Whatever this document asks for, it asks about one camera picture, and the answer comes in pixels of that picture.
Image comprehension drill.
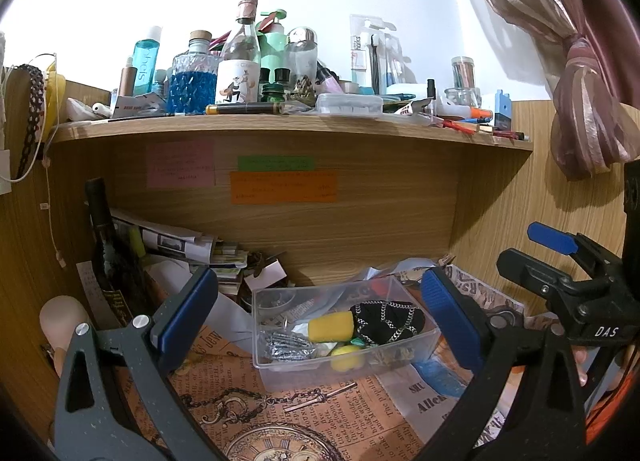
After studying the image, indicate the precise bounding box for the wooden shelf board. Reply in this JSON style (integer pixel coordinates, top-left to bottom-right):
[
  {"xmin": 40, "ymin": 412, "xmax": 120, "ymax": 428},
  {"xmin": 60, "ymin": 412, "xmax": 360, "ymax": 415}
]
[{"xmin": 50, "ymin": 113, "xmax": 534, "ymax": 152}]

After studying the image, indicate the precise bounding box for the brown cosmetic tube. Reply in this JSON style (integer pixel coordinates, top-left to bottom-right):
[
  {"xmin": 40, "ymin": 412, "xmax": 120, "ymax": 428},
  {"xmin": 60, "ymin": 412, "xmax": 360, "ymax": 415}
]
[{"xmin": 119, "ymin": 66, "xmax": 139, "ymax": 97}]

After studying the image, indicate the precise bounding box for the pink sticky note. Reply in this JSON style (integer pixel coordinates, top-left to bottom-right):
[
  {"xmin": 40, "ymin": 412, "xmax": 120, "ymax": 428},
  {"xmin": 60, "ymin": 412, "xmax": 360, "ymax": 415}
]
[{"xmin": 146, "ymin": 141, "xmax": 215, "ymax": 188}]

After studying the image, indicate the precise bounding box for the pale pink cylinder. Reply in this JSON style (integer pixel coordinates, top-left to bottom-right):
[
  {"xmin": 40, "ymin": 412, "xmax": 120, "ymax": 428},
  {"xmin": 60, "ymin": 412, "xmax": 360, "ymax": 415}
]
[{"xmin": 39, "ymin": 295, "xmax": 94, "ymax": 378}]

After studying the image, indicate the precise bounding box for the white receipt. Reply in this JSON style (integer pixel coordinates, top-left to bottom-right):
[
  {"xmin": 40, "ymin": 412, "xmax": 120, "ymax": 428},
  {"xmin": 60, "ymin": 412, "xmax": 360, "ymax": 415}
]
[{"xmin": 76, "ymin": 261, "xmax": 121, "ymax": 333}]

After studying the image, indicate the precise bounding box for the yellow sponge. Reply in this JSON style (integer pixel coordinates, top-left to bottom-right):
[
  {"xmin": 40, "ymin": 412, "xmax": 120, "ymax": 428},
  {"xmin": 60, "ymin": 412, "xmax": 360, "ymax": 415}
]
[{"xmin": 307, "ymin": 311, "xmax": 356, "ymax": 343}]

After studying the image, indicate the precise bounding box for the orange sticky note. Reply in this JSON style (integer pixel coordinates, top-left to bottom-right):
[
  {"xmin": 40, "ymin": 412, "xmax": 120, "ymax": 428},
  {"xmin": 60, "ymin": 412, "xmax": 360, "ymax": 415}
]
[{"xmin": 230, "ymin": 170, "xmax": 337, "ymax": 204}]

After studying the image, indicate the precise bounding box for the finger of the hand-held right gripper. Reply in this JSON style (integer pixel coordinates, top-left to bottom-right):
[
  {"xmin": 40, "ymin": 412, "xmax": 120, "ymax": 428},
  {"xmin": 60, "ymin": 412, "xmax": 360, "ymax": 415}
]
[
  {"xmin": 496, "ymin": 248, "xmax": 582, "ymax": 304},
  {"xmin": 528, "ymin": 222, "xmax": 627, "ymax": 282}
]

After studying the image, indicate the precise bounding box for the teal lotion bottle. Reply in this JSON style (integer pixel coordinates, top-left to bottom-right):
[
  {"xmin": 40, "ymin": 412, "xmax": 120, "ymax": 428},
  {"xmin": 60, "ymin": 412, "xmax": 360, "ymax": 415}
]
[{"xmin": 132, "ymin": 26, "xmax": 164, "ymax": 97}]

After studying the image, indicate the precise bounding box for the blue plastic block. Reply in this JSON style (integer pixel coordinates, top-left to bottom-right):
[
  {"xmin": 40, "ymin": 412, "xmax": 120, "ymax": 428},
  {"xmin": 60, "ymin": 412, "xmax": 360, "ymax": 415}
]
[{"xmin": 492, "ymin": 90, "xmax": 514, "ymax": 132}]

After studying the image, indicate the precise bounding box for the small clear plastic box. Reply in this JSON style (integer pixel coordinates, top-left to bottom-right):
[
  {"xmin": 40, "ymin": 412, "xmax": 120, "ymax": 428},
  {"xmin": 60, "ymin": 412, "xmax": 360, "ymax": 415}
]
[{"xmin": 316, "ymin": 93, "xmax": 385, "ymax": 117}]

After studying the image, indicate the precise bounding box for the clear plastic container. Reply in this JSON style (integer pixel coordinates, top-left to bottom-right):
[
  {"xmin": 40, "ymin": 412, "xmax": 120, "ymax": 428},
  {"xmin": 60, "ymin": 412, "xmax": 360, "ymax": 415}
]
[{"xmin": 251, "ymin": 273, "xmax": 442, "ymax": 392}]

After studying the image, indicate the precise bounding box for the white cable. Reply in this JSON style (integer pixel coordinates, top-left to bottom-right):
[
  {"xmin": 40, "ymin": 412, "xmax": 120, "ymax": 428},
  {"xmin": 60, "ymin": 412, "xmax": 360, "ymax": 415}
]
[{"xmin": 41, "ymin": 55, "xmax": 69, "ymax": 270}]

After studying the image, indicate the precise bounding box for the person's right hand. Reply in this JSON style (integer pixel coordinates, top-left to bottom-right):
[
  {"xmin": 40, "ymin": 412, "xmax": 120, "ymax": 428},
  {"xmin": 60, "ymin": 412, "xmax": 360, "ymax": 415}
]
[{"xmin": 571, "ymin": 345, "xmax": 590, "ymax": 388}]

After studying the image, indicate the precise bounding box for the pink striped curtain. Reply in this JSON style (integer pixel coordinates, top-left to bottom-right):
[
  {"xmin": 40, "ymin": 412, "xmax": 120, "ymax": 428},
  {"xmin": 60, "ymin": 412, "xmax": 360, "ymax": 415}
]
[{"xmin": 444, "ymin": 0, "xmax": 640, "ymax": 182}]

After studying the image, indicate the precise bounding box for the white folded card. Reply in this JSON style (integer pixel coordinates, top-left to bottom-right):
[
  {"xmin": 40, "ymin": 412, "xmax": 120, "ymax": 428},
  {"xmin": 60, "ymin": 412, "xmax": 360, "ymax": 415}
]
[{"xmin": 243, "ymin": 258, "xmax": 286, "ymax": 290}]

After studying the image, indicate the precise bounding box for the vintage newspaper print mat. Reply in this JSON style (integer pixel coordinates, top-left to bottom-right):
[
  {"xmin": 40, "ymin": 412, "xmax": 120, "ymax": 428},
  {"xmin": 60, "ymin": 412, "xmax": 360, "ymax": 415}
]
[{"xmin": 50, "ymin": 263, "xmax": 557, "ymax": 461}]

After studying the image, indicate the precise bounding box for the green sticky note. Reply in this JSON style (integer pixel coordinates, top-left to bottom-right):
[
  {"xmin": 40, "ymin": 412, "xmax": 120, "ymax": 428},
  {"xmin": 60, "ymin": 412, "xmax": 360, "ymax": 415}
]
[{"xmin": 237, "ymin": 156, "xmax": 316, "ymax": 172}]

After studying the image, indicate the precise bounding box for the black and gold pen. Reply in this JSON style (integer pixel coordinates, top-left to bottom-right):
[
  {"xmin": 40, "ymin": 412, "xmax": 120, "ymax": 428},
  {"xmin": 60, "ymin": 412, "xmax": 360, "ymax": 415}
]
[{"xmin": 206, "ymin": 102, "xmax": 284, "ymax": 116}]

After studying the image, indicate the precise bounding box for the black lace band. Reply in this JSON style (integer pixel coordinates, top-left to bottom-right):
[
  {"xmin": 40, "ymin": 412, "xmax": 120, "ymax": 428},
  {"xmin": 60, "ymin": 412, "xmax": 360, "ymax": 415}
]
[{"xmin": 12, "ymin": 63, "xmax": 46, "ymax": 180}]

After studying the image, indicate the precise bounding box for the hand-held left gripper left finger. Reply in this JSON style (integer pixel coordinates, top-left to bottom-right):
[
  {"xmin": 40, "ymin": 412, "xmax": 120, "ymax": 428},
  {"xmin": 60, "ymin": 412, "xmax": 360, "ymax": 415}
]
[{"xmin": 54, "ymin": 266, "xmax": 228, "ymax": 461}]

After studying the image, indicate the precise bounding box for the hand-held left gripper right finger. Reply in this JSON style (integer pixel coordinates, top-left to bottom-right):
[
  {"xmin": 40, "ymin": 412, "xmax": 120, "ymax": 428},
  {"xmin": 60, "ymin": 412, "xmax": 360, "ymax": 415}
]
[{"xmin": 420, "ymin": 267, "xmax": 587, "ymax": 461}]

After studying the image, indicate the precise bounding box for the yellow plush ball with eyes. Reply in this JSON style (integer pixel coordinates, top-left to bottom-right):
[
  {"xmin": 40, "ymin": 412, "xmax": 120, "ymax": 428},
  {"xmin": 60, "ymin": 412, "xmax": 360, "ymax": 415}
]
[{"xmin": 330, "ymin": 345, "xmax": 365, "ymax": 373}]

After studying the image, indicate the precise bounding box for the black pouch with chain pattern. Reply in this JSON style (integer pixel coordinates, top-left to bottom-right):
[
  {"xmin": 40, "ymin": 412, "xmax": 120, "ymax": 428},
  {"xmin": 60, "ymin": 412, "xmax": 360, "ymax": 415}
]
[{"xmin": 350, "ymin": 300, "xmax": 426, "ymax": 346}]

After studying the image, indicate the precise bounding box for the yellow plastic object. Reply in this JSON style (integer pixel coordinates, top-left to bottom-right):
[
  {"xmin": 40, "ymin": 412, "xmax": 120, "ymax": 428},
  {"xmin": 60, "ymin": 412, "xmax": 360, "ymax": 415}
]
[{"xmin": 45, "ymin": 66, "xmax": 67, "ymax": 127}]

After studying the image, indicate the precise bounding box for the glass jar with straws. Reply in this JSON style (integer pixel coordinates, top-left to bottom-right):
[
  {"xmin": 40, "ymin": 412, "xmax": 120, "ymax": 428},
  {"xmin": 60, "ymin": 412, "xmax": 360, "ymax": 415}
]
[{"xmin": 445, "ymin": 57, "xmax": 481, "ymax": 108}]

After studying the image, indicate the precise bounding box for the stack of papers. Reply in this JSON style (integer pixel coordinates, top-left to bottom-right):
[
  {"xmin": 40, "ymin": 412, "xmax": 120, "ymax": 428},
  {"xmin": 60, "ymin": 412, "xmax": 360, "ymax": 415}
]
[{"xmin": 110, "ymin": 208, "xmax": 252, "ymax": 283}]

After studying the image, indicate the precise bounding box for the clear shaker with silver cap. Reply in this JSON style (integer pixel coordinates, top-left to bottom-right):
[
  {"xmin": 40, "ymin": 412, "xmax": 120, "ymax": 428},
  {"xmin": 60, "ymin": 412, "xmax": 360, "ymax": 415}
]
[{"xmin": 286, "ymin": 27, "xmax": 319, "ymax": 92}]

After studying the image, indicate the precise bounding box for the silver crinkled object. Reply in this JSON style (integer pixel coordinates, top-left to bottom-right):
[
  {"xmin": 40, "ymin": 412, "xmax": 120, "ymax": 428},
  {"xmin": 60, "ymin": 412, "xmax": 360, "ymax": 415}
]
[{"xmin": 260, "ymin": 330, "xmax": 317, "ymax": 362}]

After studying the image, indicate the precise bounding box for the toothbrush package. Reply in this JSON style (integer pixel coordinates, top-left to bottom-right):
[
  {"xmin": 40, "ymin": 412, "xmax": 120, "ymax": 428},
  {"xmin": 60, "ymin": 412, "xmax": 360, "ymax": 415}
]
[{"xmin": 349, "ymin": 15, "xmax": 402, "ymax": 92}]

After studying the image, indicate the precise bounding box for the dark wine bottle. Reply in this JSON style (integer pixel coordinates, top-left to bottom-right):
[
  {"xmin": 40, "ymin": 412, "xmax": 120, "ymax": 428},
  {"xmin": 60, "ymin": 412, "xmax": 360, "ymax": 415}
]
[{"xmin": 84, "ymin": 178, "xmax": 152, "ymax": 331}]

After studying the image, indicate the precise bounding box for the clear bottle with cartoon label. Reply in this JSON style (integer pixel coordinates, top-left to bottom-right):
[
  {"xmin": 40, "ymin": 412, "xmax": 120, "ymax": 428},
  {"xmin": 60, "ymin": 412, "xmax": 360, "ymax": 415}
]
[{"xmin": 216, "ymin": 0, "xmax": 262, "ymax": 104}]

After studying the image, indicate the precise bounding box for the mint green pump bottle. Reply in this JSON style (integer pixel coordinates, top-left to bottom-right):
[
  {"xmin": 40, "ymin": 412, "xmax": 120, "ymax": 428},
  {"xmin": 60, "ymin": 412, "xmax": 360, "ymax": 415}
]
[{"xmin": 257, "ymin": 8, "xmax": 289, "ymax": 92}]

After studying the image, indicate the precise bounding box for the glass bottle with blue beads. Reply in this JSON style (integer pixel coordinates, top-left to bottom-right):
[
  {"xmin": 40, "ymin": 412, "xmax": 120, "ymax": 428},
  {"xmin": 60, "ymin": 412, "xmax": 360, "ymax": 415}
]
[{"xmin": 167, "ymin": 30, "xmax": 219, "ymax": 116}]

